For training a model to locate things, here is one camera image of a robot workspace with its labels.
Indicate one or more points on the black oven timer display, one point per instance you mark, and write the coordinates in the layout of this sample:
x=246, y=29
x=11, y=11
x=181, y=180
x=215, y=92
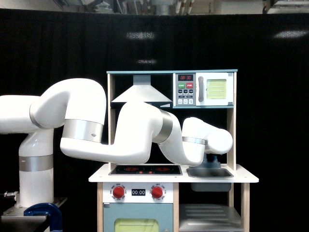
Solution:
x=138, y=192

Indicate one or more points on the teal oven door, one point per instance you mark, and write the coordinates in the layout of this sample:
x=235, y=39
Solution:
x=137, y=217

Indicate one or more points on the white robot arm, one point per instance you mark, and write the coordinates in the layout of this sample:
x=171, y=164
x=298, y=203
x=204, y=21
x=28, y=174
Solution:
x=79, y=106

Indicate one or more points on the right red oven knob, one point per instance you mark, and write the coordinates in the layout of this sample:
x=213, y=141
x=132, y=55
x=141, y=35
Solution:
x=157, y=192

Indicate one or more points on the grey toy sink basin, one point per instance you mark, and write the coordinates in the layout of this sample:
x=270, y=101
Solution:
x=209, y=170

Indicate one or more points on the red oven knob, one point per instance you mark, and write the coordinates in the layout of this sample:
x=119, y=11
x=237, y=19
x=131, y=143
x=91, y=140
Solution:
x=157, y=192
x=118, y=192

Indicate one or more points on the black toy stovetop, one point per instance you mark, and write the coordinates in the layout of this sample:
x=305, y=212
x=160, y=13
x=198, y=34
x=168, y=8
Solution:
x=161, y=169

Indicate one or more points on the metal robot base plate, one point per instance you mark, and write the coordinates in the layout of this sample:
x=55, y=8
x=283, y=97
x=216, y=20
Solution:
x=17, y=212

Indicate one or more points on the left red oven knob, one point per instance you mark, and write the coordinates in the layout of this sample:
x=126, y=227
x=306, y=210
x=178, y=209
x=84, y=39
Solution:
x=118, y=192

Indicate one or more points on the grey range hood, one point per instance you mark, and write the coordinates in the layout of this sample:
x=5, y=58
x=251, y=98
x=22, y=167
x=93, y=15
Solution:
x=143, y=91

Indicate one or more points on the blue c-clamp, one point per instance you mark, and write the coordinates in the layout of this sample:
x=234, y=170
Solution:
x=50, y=210

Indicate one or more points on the toy microwave with panel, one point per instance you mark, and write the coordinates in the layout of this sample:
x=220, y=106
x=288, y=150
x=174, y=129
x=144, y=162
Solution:
x=204, y=89

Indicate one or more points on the grey lower shelf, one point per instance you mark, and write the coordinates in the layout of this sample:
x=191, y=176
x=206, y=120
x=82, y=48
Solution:
x=209, y=218

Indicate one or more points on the wooden toy kitchen frame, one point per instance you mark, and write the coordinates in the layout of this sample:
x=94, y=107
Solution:
x=176, y=189

